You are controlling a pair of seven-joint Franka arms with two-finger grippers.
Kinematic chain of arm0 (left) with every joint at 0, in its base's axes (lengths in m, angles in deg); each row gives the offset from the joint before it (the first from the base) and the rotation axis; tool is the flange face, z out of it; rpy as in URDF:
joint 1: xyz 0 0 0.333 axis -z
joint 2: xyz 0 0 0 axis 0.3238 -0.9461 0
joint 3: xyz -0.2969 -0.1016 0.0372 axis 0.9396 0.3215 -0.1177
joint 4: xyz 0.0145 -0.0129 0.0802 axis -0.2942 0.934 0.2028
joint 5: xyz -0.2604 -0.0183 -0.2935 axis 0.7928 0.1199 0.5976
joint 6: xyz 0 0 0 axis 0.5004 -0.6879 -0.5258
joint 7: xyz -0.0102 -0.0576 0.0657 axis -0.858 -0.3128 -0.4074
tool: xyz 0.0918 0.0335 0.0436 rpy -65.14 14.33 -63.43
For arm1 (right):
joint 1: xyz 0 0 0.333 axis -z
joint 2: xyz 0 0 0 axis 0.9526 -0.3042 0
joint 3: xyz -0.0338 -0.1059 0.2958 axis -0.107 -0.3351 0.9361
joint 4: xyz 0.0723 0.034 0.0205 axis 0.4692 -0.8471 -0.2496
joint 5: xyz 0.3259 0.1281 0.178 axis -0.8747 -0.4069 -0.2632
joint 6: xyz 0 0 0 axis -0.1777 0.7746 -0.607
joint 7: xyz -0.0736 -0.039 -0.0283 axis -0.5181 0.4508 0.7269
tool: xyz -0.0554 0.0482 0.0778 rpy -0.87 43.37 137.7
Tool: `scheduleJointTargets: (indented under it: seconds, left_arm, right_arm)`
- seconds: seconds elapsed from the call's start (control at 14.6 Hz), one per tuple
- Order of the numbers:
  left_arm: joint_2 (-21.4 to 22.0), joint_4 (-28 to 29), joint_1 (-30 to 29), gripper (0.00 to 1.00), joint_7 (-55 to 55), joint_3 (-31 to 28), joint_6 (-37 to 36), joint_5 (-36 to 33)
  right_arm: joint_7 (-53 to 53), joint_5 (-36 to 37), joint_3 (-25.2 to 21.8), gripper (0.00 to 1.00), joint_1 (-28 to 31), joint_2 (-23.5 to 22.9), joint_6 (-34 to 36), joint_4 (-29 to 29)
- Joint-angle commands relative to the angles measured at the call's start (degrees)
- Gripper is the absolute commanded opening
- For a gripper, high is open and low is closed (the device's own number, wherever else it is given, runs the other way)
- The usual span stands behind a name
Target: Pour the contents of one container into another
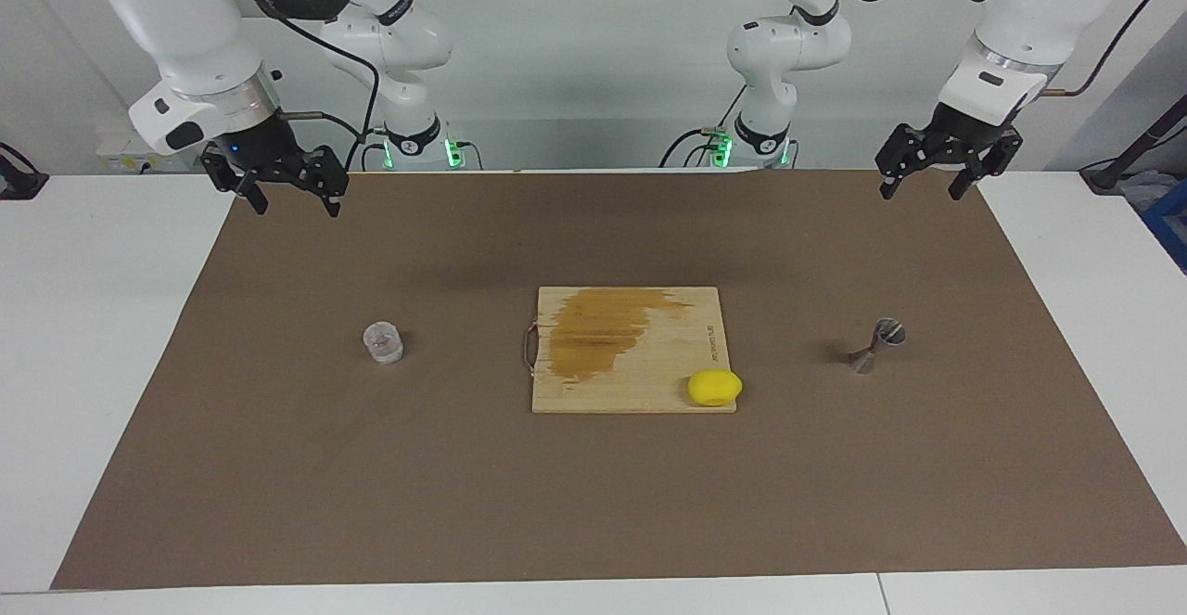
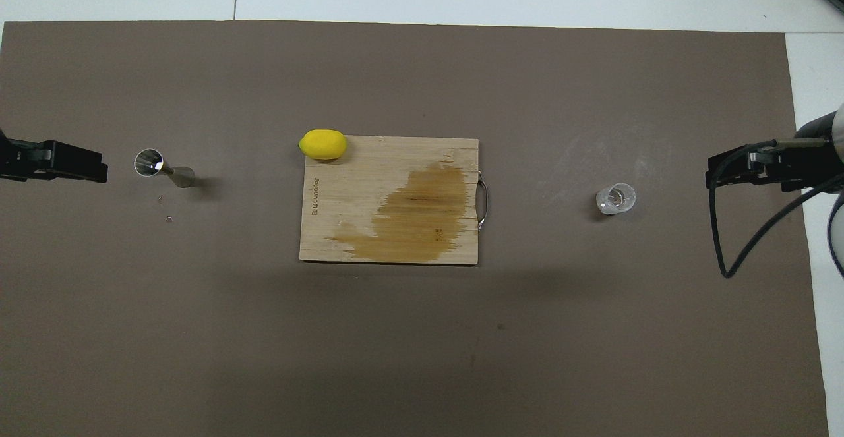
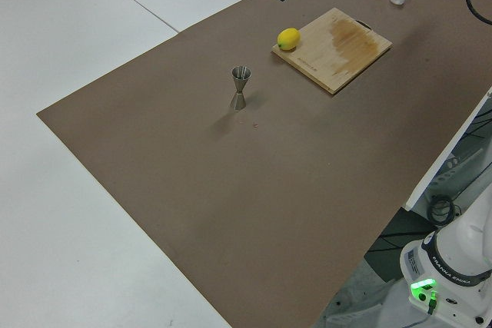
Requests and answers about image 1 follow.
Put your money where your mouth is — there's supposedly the black tripod leg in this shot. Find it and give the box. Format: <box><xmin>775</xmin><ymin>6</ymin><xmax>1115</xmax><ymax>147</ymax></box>
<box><xmin>1080</xmin><ymin>96</ymin><xmax>1187</xmax><ymax>194</ymax></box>

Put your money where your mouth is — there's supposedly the black stand base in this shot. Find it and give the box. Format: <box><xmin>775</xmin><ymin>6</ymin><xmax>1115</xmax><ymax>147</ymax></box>
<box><xmin>0</xmin><ymin>142</ymin><xmax>49</xmax><ymax>200</ymax></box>

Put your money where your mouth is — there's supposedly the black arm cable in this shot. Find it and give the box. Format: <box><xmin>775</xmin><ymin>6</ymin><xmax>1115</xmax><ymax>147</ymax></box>
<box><xmin>221</xmin><ymin>0</ymin><xmax>381</xmax><ymax>171</ymax></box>
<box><xmin>835</xmin><ymin>0</ymin><xmax>1171</xmax><ymax>96</ymax></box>

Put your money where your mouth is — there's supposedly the clear plastic bag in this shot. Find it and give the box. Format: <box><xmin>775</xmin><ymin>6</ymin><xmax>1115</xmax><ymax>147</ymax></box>
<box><xmin>1120</xmin><ymin>170</ymin><xmax>1171</xmax><ymax>214</ymax></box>

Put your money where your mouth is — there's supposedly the small clear glass cup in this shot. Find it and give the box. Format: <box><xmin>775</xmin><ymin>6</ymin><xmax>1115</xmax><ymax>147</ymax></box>
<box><xmin>363</xmin><ymin>321</ymin><xmax>405</xmax><ymax>365</ymax></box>

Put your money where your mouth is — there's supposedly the brown table mat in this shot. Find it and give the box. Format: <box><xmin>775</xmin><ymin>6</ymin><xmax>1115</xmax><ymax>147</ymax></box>
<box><xmin>51</xmin><ymin>170</ymin><xmax>1187</xmax><ymax>590</ymax></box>

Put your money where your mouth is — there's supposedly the black base cable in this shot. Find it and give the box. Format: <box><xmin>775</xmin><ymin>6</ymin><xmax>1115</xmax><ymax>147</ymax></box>
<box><xmin>345</xmin><ymin>128</ymin><xmax>390</xmax><ymax>171</ymax></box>
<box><xmin>660</xmin><ymin>86</ymin><xmax>747</xmax><ymax>168</ymax></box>

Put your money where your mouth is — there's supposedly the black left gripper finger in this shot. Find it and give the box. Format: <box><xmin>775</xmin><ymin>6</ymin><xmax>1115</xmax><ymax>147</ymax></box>
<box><xmin>948</xmin><ymin>128</ymin><xmax>1024</xmax><ymax>201</ymax></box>
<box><xmin>876</xmin><ymin>123</ymin><xmax>938</xmax><ymax>200</ymax></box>

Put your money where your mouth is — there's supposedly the yellow lemon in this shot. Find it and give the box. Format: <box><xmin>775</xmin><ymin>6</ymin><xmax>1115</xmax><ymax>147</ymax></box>
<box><xmin>687</xmin><ymin>369</ymin><xmax>743</xmax><ymax>407</ymax></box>

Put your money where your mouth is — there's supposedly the blue crate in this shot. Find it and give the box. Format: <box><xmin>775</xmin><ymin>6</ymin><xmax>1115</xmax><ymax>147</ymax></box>
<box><xmin>1142</xmin><ymin>179</ymin><xmax>1187</xmax><ymax>273</ymax></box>

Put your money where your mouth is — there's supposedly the stained wooden cutting board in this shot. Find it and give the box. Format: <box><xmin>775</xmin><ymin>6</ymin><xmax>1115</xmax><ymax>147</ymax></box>
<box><xmin>524</xmin><ymin>286</ymin><xmax>738</xmax><ymax>414</ymax></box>

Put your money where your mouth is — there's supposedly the white power strip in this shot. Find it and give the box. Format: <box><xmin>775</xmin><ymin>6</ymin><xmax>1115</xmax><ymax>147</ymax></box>
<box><xmin>96</xmin><ymin>128</ymin><xmax>159</xmax><ymax>173</ymax></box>

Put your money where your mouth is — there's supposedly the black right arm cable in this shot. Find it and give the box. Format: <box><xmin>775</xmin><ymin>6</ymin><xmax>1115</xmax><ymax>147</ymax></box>
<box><xmin>221</xmin><ymin>0</ymin><xmax>381</xmax><ymax>171</ymax></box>

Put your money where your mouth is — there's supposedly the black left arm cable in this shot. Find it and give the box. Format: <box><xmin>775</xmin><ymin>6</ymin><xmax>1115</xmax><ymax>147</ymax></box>
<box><xmin>835</xmin><ymin>0</ymin><xmax>1171</xmax><ymax>96</ymax></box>

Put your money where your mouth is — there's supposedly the steel double jigger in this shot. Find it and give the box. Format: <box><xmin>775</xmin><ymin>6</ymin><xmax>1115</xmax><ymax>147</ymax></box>
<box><xmin>849</xmin><ymin>318</ymin><xmax>907</xmax><ymax>375</ymax></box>

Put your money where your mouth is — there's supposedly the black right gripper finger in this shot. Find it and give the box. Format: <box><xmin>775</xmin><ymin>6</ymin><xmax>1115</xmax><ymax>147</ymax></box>
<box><xmin>202</xmin><ymin>147</ymin><xmax>270</xmax><ymax>215</ymax></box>
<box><xmin>295</xmin><ymin>146</ymin><xmax>350</xmax><ymax>218</ymax></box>

